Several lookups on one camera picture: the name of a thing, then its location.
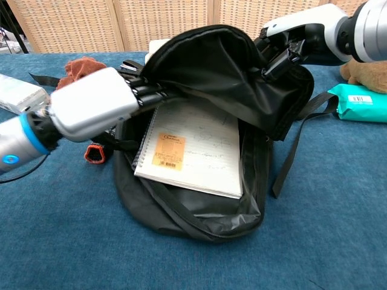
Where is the cream white box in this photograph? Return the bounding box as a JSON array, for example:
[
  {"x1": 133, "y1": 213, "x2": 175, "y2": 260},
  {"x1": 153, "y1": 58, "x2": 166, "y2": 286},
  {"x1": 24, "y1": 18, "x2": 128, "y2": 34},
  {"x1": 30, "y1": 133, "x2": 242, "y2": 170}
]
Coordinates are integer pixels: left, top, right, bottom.
[{"x1": 144, "y1": 37, "x2": 174, "y2": 63}]

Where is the green wet wipes pack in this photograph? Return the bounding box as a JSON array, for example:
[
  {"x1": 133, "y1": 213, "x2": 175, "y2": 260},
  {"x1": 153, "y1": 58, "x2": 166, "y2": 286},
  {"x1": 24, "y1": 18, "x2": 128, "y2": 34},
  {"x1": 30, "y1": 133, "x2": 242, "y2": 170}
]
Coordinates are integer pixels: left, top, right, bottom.
[{"x1": 327, "y1": 83, "x2": 387, "y2": 123}]

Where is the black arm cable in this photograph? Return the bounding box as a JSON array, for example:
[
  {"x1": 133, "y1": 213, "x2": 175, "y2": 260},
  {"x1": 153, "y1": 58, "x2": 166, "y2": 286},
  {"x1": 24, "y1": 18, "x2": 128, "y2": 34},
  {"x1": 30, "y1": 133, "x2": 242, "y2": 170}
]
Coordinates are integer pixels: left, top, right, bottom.
[{"x1": 0, "y1": 154, "x2": 47, "y2": 184}]

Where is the white spiral notebook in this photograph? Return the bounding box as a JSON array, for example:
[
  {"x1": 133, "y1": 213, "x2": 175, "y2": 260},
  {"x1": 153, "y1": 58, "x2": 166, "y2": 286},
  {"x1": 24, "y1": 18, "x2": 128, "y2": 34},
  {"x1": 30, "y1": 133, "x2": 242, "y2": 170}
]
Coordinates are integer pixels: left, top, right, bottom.
[{"x1": 132, "y1": 98, "x2": 244, "y2": 199}]

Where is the clear white plastic packet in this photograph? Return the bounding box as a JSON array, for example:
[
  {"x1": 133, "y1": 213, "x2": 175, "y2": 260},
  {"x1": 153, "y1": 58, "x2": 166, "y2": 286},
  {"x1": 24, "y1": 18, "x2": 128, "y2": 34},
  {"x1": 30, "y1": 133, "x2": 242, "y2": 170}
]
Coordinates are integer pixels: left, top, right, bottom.
[{"x1": 0, "y1": 73, "x2": 51, "y2": 115}]

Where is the black stapler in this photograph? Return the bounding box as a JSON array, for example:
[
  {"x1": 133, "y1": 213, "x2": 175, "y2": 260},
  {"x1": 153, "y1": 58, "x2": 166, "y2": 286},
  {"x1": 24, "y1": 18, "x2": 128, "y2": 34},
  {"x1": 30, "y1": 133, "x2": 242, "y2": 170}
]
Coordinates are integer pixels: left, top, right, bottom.
[{"x1": 117, "y1": 59, "x2": 146, "y2": 80}]

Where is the grey knit glove orange cuff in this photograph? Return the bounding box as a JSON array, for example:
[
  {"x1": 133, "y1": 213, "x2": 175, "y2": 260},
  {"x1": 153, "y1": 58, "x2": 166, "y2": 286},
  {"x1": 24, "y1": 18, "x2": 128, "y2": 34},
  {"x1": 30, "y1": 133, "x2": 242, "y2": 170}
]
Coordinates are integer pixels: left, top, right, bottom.
[{"x1": 83, "y1": 132, "x2": 117, "y2": 164}]

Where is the black fabric backpack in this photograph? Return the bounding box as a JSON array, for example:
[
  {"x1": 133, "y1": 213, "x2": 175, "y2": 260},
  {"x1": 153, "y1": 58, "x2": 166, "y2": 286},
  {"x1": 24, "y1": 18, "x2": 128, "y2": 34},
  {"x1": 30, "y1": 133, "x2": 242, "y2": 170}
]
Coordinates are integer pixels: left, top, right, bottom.
[{"x1": 113, "y1": 24, "x2": 339, "y2": 242}]

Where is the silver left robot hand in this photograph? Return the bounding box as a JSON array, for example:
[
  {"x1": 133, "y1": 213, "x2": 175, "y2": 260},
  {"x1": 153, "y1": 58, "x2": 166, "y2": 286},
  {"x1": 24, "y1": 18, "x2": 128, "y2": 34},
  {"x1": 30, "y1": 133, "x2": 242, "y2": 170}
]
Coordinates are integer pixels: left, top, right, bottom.
[{"x1": 45, "y1": 66, "x2": 182, "y2": 143}]

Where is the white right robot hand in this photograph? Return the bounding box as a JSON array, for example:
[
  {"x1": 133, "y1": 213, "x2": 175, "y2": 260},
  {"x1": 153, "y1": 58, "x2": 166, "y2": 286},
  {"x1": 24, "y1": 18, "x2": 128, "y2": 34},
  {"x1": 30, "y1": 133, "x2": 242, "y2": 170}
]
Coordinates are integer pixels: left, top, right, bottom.
[{"x1": 253, "y1": 3, "x2": 351, "y2": 82}]

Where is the black stand leg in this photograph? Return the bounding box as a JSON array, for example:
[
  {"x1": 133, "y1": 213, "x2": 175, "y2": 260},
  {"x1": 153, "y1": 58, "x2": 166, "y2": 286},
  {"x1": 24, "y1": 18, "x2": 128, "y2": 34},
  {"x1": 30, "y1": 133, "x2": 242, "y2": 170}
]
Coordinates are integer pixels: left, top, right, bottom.
[{"x1": 0, "y1": 0, "x2": 30, "y2": 54}]

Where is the blue carpet table cover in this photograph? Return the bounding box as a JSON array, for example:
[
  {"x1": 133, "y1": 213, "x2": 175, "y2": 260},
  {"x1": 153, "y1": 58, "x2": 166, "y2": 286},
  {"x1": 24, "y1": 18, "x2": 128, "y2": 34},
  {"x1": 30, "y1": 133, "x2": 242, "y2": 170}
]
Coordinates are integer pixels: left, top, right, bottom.
[{"x1": 0, "y1": 48, "x2": 387, "y2": 290}]

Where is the wicker folding screen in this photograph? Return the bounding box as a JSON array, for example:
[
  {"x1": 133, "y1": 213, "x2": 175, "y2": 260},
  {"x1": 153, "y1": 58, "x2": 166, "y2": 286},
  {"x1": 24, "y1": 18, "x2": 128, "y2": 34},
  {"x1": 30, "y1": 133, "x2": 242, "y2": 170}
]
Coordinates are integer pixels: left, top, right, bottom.
[{"x1": 5, "y1": 0, "x2": 387, "y2": 54}]

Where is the brown rumpled cloth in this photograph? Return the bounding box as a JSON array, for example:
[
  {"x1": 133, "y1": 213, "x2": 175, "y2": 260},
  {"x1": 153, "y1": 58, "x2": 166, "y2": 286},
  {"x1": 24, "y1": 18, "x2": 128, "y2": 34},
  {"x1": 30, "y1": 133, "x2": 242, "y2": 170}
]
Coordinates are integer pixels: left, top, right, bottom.
[{"x1": 56, "y1": 56, "x2": 107, "y2": 90}]

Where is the brown plush toy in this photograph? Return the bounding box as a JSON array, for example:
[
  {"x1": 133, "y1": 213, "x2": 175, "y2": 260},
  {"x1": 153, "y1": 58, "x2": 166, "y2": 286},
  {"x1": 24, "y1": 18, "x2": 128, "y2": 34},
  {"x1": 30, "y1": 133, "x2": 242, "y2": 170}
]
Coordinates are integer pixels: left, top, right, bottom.
[{"x1": 340, "y1": 59, "x2": 387, "y2": 94}]

